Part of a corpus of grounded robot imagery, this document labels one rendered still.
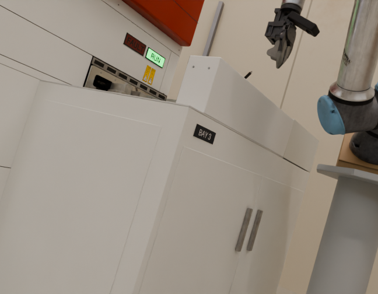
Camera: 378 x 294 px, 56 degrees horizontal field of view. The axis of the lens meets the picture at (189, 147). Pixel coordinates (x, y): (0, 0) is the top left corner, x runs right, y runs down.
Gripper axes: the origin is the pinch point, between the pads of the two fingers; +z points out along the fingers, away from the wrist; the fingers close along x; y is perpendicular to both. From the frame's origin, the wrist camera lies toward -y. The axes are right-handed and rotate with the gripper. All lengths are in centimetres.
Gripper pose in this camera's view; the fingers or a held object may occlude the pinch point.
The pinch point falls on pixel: (280, 65)
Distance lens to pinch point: 126.0
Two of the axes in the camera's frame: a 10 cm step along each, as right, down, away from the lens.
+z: -2.9, 9.6, -0.5
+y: -7.8, -2.0, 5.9
